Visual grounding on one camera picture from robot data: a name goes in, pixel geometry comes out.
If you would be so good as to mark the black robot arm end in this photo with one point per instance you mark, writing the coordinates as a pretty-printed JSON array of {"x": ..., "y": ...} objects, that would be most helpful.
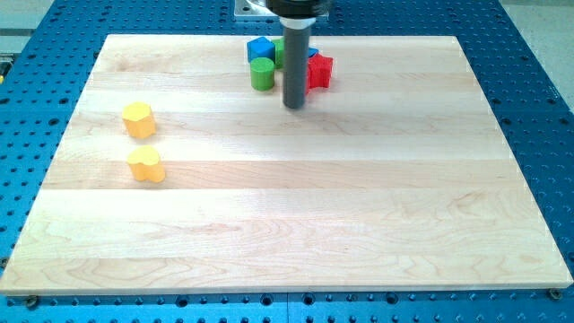
[{"x": 298, "y": 14}]

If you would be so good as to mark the green circle block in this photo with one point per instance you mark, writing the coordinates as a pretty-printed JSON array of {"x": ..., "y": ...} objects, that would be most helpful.
[{"x": 262, "y": 73}]

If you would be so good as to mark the yellow heart block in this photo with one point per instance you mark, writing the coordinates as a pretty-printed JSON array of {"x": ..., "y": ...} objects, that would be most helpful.
[{"x": 145, "y": 164}]

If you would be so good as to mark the red star block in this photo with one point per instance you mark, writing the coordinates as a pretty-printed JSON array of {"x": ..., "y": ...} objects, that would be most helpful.
[{"x": 319, "y": 72}]

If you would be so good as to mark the light wooden board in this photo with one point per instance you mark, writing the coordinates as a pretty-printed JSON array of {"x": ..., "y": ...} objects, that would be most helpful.
[{"x": 395, "y": 178}]

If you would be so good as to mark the blue cube block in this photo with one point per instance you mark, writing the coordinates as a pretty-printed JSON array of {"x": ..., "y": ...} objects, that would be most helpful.
[{"x": 260, "y": 47}]

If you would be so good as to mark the green block behind rod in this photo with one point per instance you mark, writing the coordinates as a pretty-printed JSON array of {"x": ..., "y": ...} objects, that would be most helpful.
[{"x": 278, "y": 52}]

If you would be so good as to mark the gray cylindrical pusher rod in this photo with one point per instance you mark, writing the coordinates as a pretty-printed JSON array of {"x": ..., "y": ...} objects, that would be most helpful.
[{"x": 295, "y": 65}]

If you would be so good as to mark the yellow hexagon block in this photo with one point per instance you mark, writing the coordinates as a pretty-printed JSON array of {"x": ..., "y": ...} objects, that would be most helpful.
[{"x": 139, "y": 120}]

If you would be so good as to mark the blue perforated table plate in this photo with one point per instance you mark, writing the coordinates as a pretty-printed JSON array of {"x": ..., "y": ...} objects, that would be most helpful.
[{"x": 46, "y": 80}]

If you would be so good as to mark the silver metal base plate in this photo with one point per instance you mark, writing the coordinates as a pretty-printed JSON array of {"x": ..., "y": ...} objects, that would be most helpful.
[{"x": 253, "y": 10}]

